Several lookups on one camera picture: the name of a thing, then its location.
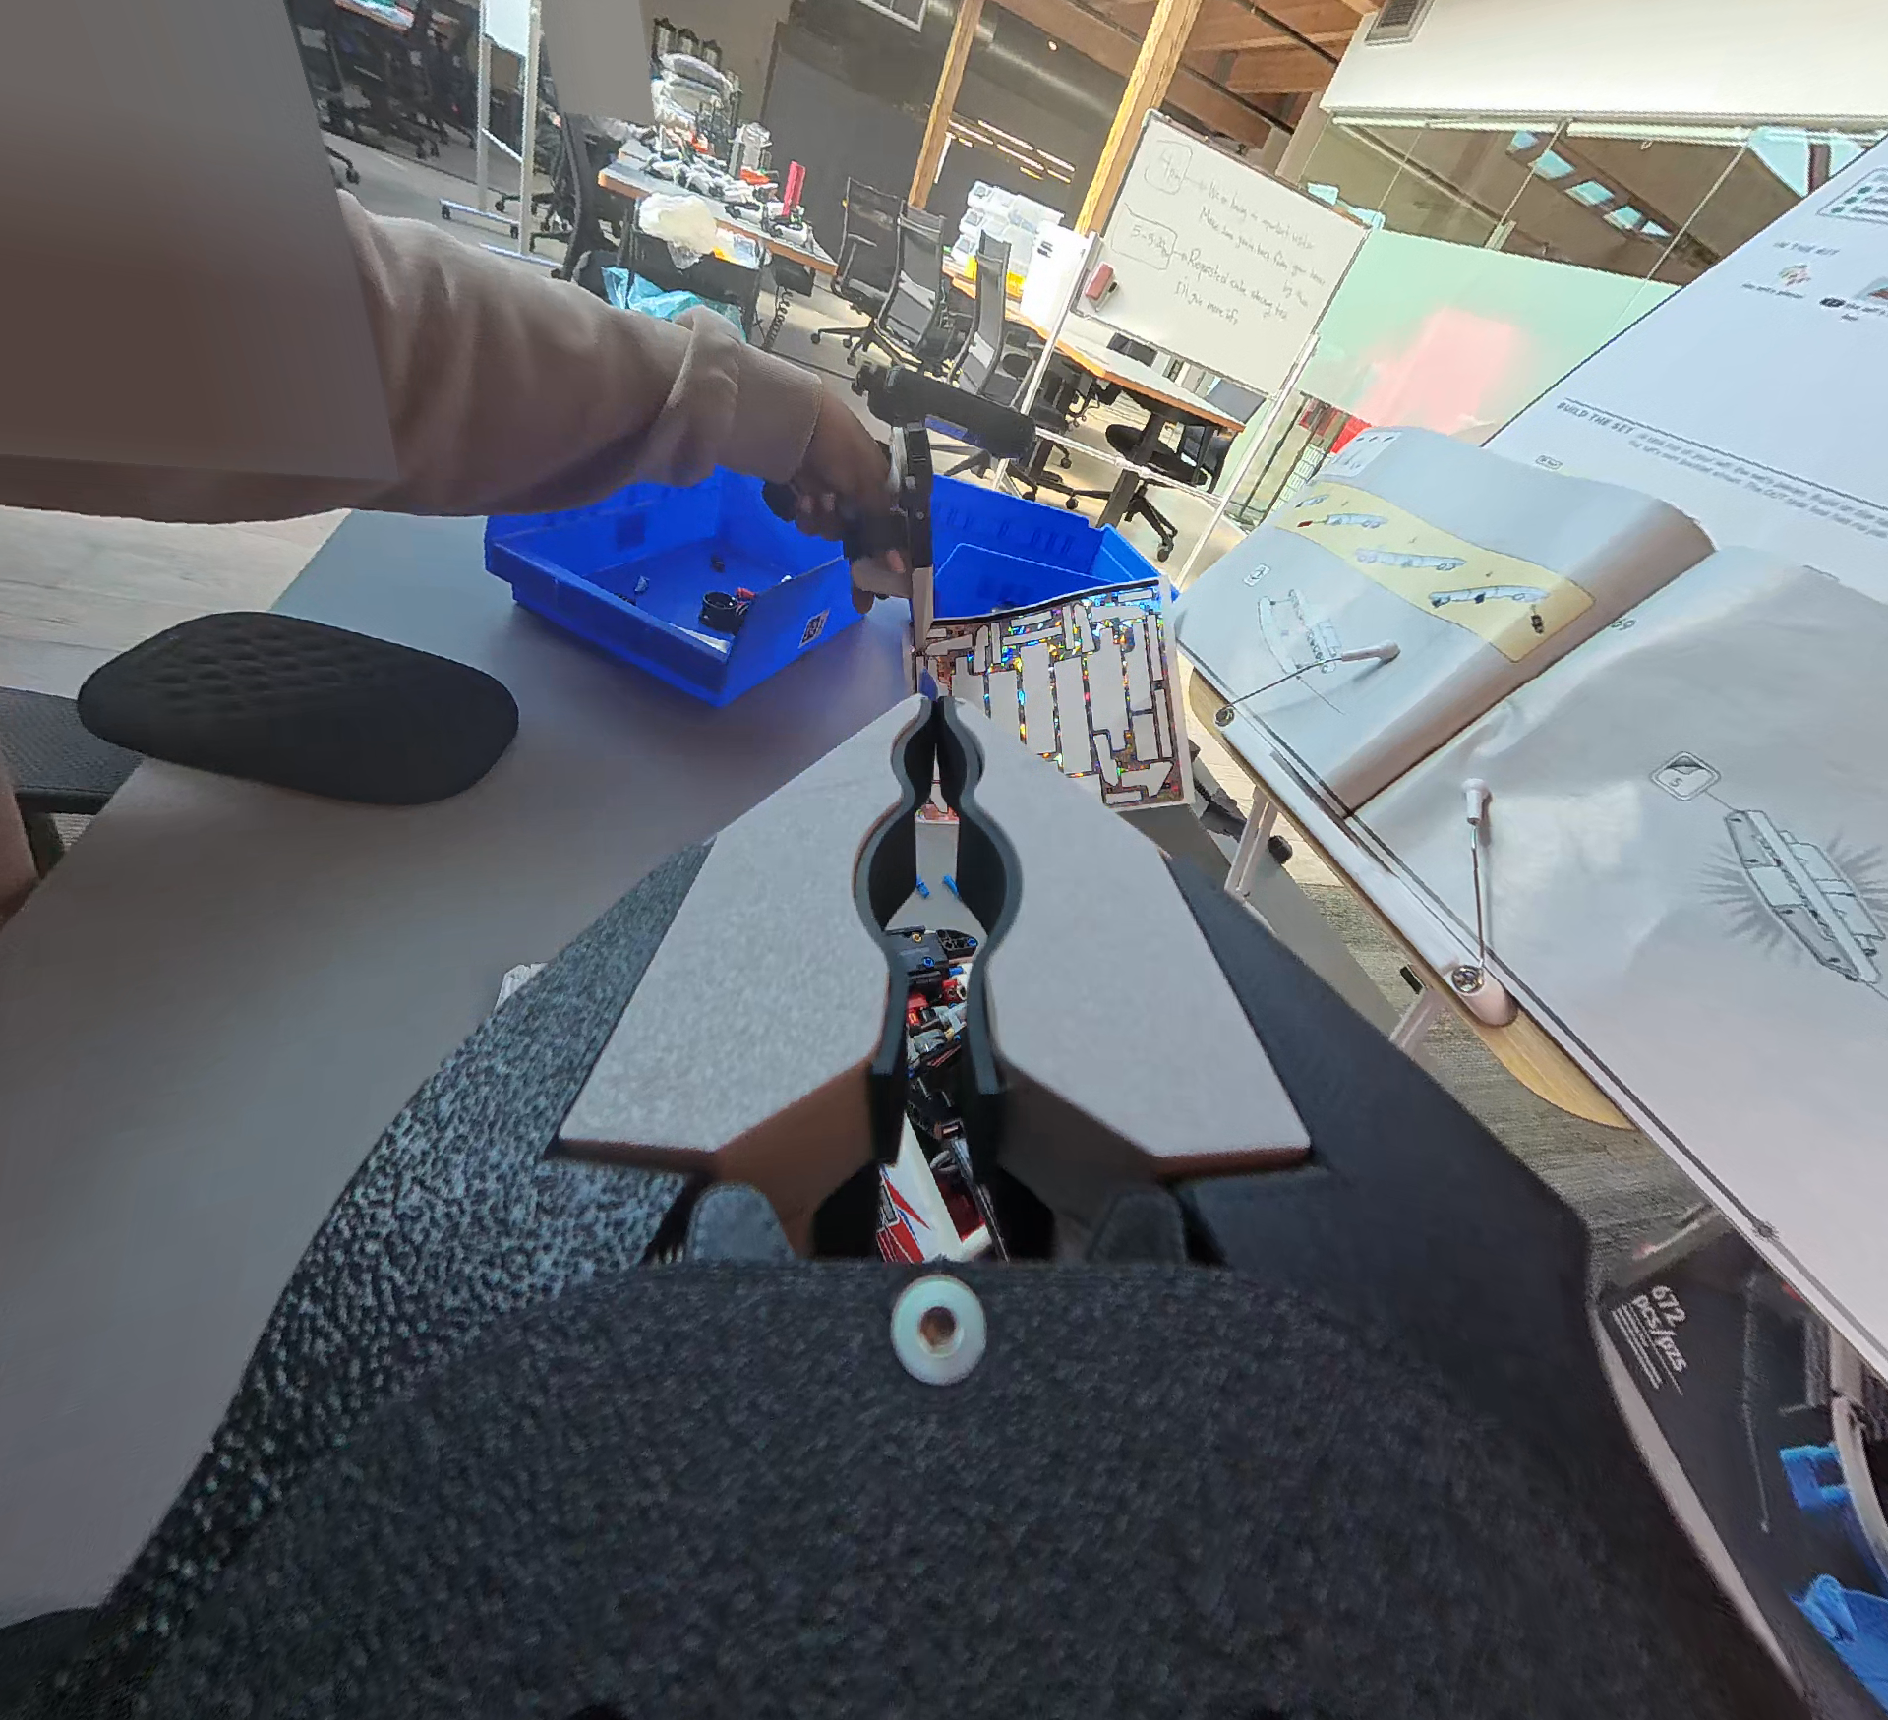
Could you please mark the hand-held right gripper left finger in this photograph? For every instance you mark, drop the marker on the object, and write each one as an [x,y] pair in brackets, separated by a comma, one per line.
[737,1013]

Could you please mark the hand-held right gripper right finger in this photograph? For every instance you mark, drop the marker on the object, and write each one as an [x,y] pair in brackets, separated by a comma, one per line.
[1136,1013]

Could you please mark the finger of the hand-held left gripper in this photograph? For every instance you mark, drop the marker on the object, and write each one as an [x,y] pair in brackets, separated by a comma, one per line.
[920,607]

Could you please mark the holographic sticker sheet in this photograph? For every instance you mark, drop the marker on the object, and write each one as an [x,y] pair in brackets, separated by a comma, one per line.
[1062,688]

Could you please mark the toy brick race car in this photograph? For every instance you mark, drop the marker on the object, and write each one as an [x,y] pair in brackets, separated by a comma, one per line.
[937,1027]

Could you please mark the person's left forearm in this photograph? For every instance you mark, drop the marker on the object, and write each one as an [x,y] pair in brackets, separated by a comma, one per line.
[515,363]

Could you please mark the person's left hand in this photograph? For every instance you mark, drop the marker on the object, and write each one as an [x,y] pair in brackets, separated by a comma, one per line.
[848,458]

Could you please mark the black office chair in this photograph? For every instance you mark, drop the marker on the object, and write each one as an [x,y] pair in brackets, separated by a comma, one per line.
[991,312]
[886,260]

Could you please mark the blue plastic bin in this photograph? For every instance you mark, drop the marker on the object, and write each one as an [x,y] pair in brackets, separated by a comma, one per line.
[1033,548]
[620,555]

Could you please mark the small black toy part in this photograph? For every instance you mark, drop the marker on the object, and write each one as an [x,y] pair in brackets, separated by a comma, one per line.
[725,611]

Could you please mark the rolling whiteboard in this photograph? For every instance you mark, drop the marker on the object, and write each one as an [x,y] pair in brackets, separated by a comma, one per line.
[1225,260]

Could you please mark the wooden work table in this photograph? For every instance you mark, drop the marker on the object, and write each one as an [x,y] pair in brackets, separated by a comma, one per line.
[708,209]

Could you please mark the wooden book stand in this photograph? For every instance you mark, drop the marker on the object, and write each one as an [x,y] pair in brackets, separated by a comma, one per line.
[1550,1079]

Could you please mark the open instruction booklet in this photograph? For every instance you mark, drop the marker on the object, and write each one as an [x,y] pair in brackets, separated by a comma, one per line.
[1550,718]

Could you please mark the black chair armrest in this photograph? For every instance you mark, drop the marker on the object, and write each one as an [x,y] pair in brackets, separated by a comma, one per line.
[296,710]

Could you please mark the toy race car box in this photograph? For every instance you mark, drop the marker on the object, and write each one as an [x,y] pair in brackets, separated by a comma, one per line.
[1740,1455]

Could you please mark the white instruction board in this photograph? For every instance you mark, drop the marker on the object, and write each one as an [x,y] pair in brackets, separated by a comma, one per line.
[1740,393]

